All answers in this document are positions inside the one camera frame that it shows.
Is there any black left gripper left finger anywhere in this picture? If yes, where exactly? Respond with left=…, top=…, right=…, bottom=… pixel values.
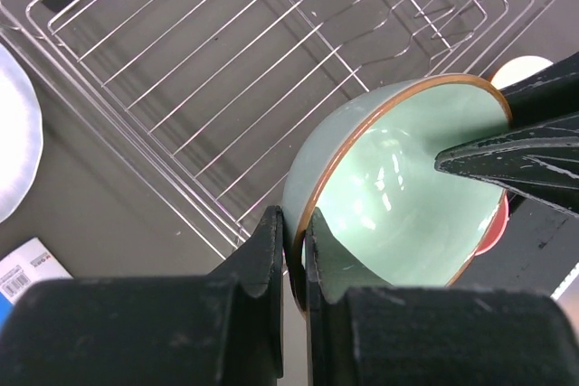
left=1, top=206, right=283, bottom=385

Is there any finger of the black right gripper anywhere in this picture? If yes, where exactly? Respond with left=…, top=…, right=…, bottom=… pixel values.
left=501, top=52, right=579, bottom=128

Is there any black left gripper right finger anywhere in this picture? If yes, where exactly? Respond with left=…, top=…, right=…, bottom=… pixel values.
left=305, top=211, right=578, bottom=385

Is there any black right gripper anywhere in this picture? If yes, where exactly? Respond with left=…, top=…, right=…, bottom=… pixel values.
left=434, top=123, right=578, bottom=294

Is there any white orange bowl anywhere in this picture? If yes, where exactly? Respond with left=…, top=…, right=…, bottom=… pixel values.
left=489, top=55, right=553, bottom=89

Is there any mint green ceramic bowl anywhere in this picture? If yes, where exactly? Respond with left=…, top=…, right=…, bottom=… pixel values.
left=281, top=73, right=512, bottom=308

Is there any white fluted plate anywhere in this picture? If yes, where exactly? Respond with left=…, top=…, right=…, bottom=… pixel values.
left=1, top=47, right=43, bottom=221

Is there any pink plastic cup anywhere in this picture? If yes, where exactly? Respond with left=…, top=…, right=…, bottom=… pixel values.
left=475, top=194, right=509, bottom=256

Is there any blue white headphone box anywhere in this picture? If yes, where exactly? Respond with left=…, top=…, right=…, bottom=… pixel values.
left=0, top=238, right=72, bottom=325

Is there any chrome wire dish rack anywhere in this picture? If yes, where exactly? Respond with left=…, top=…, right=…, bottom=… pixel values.
left=0, top=0, right=571, bottom=275

